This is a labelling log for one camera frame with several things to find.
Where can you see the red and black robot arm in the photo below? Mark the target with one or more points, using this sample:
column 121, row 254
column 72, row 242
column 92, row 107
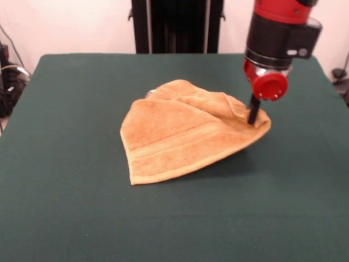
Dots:
column 283, row 32

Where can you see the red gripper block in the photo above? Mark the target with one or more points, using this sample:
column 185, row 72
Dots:
column 270, row 86

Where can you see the small black power adapter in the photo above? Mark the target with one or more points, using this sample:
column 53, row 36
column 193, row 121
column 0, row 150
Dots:
column 338, row 73

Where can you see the dark green table cloth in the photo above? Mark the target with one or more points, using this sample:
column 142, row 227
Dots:
column 81, row 218

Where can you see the black robot pedestal stand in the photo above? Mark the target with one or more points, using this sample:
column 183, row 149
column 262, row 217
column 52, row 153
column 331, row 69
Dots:
column 177, row 27

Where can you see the black power strip red switch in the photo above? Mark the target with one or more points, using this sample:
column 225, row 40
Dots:
column 4, row 52

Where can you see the orange terry towel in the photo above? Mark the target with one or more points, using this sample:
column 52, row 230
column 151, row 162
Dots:
column 177, row 136

